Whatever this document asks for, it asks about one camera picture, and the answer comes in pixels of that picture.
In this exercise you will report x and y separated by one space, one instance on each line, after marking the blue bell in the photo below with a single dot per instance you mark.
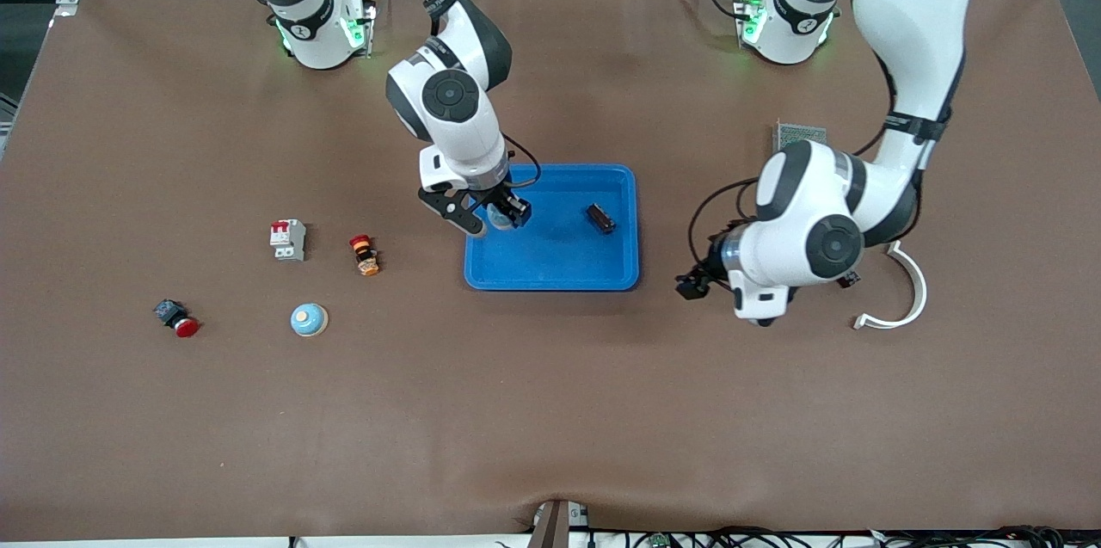
309 320
499 221

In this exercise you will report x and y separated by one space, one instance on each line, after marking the dark brown relay block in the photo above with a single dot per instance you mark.
601 218

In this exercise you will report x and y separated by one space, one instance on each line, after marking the small black connector block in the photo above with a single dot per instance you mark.
851 279

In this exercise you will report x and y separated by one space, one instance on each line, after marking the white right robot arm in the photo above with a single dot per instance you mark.
447 96

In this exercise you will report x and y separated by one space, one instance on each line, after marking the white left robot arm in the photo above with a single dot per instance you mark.
817 247

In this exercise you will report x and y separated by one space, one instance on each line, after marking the blue plastic tray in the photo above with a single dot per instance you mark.
559 260

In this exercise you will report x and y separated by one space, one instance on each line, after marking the red yellow push button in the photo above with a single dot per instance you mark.
365 255

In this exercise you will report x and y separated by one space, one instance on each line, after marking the metal mesh power supply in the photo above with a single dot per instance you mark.
800 135

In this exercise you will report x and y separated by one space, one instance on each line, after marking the white curved plastic clamp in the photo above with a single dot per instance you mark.
922 290

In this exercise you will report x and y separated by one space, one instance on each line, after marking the red mushroom push button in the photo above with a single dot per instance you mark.
176 317

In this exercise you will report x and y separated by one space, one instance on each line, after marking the white circuit breaker red switch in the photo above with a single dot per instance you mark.
289 240

